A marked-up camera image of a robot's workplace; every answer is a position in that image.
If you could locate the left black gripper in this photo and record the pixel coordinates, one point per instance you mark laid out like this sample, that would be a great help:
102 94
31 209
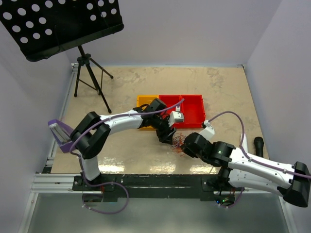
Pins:
165 136

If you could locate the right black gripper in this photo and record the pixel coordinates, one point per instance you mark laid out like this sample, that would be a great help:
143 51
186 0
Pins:
185 149

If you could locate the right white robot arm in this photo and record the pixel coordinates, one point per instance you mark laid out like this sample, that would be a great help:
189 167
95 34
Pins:
243 170

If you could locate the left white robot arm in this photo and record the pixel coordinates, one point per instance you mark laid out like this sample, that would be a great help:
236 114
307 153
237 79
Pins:
92 132

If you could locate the red middle plastic bin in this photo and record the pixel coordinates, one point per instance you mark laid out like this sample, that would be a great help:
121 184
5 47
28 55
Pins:
170 100

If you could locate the red plastic bin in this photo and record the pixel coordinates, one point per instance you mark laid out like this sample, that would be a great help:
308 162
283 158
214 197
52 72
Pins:
170 100
193 110

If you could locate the red right plastic bin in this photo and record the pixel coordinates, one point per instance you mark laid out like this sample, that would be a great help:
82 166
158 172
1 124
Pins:
193 110

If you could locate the yellow plastic bin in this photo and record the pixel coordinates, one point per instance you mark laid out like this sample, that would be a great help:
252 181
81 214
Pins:
146 99

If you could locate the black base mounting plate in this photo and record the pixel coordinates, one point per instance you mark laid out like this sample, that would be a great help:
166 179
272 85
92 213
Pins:
111 187

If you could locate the white plastic cylinder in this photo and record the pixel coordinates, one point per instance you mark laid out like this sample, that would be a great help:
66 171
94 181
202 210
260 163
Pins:
244 142

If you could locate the black plastic cylinder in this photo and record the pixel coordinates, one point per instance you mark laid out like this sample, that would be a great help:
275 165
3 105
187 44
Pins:
259 146

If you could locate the purple tool holder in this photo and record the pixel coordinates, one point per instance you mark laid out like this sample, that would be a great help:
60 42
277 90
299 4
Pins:
61 133

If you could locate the black perforated music stand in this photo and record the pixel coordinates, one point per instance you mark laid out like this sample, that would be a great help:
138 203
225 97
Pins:
44 28

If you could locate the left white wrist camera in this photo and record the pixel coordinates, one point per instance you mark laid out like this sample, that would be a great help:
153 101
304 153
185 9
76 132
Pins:
175 117

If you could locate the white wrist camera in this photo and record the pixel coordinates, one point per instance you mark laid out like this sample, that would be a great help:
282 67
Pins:
175 117
208 131

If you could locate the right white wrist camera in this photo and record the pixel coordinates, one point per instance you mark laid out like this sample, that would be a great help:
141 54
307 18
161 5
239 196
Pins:
208 131

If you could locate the aluminium frame rail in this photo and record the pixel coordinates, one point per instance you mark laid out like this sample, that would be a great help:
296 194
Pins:
63 183

